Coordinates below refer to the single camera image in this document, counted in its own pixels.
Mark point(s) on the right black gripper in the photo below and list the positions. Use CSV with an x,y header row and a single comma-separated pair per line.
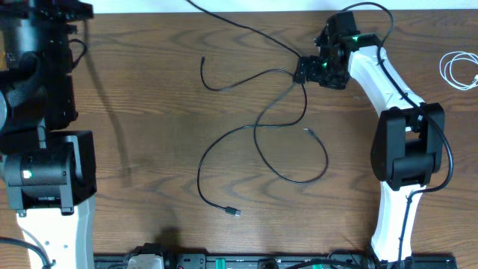
x,y
311,62

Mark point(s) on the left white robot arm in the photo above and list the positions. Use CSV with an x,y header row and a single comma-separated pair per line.
x,y
49,170

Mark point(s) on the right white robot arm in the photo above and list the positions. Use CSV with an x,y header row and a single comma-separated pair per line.
x,y
408,144

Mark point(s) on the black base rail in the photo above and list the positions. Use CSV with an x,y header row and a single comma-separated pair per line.
x,y
157,256

